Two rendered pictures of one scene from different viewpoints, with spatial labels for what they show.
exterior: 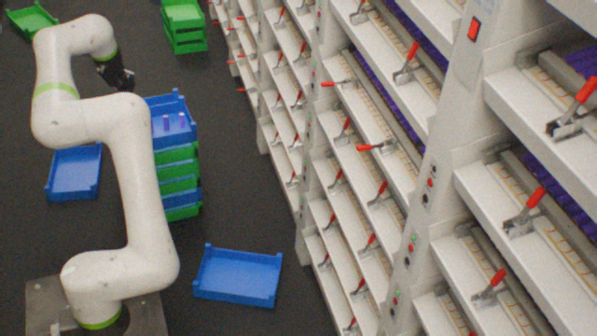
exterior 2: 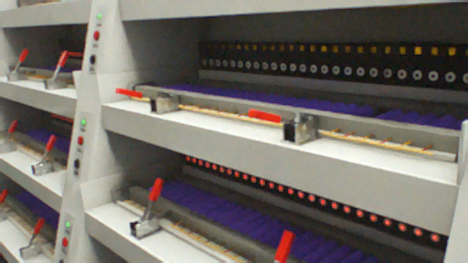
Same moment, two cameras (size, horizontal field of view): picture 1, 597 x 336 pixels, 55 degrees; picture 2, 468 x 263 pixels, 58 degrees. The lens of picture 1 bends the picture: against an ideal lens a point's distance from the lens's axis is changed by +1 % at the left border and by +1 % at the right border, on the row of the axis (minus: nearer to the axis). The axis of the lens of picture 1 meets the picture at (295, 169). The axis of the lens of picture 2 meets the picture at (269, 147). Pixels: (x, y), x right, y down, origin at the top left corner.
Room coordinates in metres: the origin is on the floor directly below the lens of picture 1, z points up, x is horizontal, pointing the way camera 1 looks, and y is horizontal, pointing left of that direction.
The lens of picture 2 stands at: (0.65, 0.04, 0.95)
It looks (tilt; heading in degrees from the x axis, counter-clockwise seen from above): 4 degrees down; 331
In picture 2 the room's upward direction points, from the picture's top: 10 degrees clockwise
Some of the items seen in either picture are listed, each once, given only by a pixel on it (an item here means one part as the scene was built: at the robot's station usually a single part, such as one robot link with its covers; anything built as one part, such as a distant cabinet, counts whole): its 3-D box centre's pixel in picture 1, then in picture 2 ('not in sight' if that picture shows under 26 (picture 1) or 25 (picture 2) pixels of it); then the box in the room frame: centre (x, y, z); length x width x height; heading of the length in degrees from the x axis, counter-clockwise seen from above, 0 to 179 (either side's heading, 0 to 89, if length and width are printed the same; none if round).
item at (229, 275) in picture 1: (239, 274); not in sight; (1.33, 0.18, 0.04); 0.30 x 0.20 x 0.08; 85
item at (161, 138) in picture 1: (151, 124); not in sight; (1.69, 0.56, 0.44); 0.30 x 0.20 x 0.08; 115
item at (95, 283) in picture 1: (97, 287); not in sight; (0.89, 0.50, 0.51); 0.16 x 0.13 x 0.19; 112
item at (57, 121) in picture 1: (58, 118); not in sight; (1.15, 0.61, 0.87); 0.18 x 0.13 x 0.12; 22
